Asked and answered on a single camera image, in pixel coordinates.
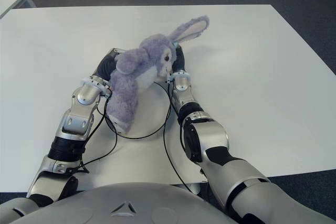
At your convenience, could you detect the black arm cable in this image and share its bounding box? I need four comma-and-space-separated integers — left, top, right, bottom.
78, 95, 118, 175
163, 81, 195, 193

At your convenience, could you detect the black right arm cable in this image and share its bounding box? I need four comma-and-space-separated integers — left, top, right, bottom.
163, 81, 195, 193

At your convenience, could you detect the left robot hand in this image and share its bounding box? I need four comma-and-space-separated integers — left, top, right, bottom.
94, 48, 124, 81

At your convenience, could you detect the purple plush bunny doll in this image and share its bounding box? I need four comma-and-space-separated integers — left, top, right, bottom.
106, 15, 210, 134

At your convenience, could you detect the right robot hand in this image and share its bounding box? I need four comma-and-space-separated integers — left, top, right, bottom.
172, 46, 186, 74

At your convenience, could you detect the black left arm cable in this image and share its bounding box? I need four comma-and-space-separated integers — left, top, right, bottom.
78, 95, 118, 175

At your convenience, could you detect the white plate with black rim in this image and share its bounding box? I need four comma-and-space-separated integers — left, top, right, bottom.
104, 81, 173, 140

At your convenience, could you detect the grey robot torso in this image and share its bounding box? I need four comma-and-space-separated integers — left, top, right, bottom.
10, 182, 242, 224

